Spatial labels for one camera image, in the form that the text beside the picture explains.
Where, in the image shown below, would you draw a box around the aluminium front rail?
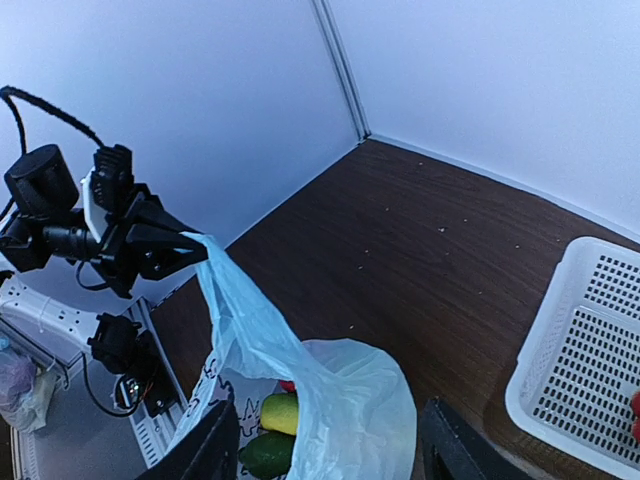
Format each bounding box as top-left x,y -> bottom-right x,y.
126,297 -> 188,469

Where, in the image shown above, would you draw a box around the red fruit in bag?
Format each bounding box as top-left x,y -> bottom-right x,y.
279,380 -> 296,393

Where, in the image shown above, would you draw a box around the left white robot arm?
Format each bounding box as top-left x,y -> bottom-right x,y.
1,144 -> 207,374

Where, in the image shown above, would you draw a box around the green fruit in bag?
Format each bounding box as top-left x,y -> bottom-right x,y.
238,431 -> 295,479

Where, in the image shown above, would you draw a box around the left black braided cable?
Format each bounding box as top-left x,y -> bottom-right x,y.
0,85 -> 109,159

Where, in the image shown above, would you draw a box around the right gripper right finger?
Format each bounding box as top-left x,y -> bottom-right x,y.
419,397 -> 534,480

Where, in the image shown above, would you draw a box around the plastic bags beside table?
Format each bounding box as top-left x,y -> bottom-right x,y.
1,334 -> 56,433

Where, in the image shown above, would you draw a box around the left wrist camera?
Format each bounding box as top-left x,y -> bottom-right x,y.
81,144 -> 134,243

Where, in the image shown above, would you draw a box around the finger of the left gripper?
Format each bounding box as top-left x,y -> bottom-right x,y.
127,224 -> 208,281
139,200 -> 199,233

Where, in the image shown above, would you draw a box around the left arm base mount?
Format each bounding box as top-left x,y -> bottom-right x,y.
87,313 -> 155,418

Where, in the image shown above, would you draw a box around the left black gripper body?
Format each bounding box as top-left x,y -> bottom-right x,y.
1,144 -> 158,299

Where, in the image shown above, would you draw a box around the left aluminium corner post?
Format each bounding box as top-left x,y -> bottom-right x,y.
311,0 -> 371,143

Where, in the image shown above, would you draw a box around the white perforated plastic basket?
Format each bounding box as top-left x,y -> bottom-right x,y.
505,237 -> 639,479

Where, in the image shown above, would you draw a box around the light blue printed plastic bag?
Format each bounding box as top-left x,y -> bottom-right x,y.
169,233 -> 417,479

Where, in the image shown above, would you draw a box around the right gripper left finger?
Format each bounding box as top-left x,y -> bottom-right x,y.
138,400 -> 240,480

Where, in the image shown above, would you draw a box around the yellow green lemon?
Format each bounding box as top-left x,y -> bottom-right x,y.
260,393 -> 299,436

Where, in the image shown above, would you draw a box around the red lychee bunch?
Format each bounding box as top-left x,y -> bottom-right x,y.
631,391 -> 640,443

